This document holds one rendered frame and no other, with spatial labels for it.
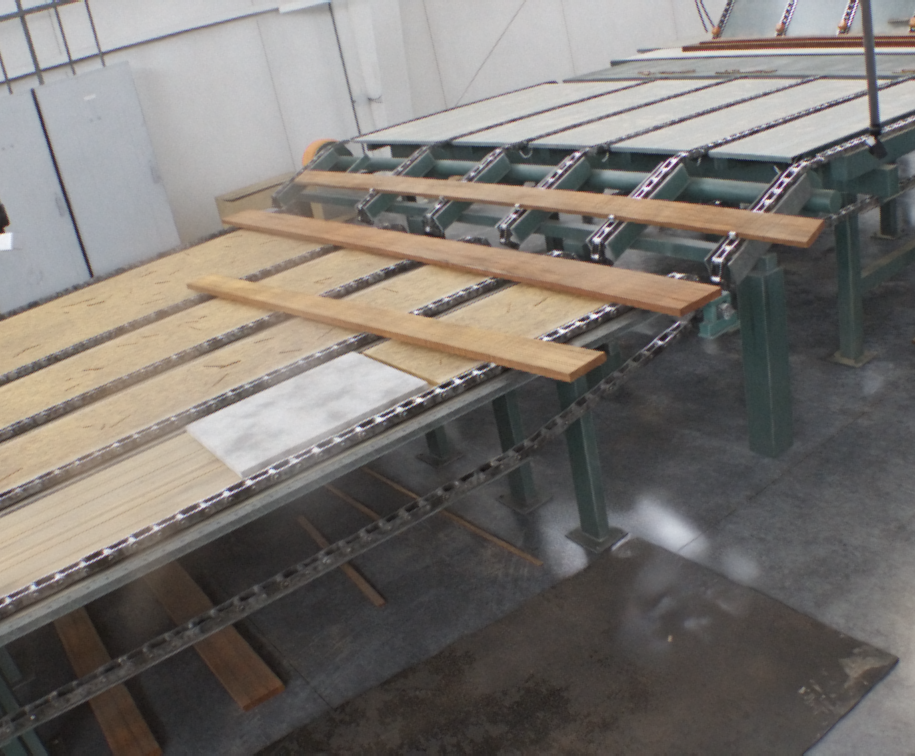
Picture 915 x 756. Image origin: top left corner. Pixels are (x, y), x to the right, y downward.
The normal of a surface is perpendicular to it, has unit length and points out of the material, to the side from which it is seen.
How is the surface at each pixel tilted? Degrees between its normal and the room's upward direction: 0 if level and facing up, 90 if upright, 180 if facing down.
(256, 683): 0
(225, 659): 0
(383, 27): 99
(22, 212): 90
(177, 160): 90
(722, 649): 0
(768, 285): 90
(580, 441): 90
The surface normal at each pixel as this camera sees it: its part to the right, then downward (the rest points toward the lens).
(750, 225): -0.47, -0.68
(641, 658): -0.19, -0.89
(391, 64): 0.61, 0.37
